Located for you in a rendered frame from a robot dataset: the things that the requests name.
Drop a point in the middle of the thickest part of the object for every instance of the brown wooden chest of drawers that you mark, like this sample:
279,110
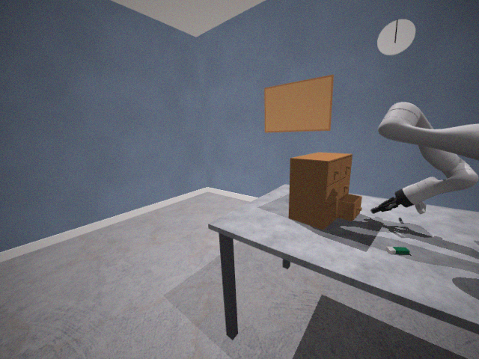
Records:
308,188

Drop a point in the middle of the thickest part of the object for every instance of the green and white eraser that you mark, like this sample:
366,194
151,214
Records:
397,250

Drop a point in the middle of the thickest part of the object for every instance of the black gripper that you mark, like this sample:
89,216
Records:
393,203

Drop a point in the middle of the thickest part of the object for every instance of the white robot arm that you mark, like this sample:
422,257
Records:
399,124

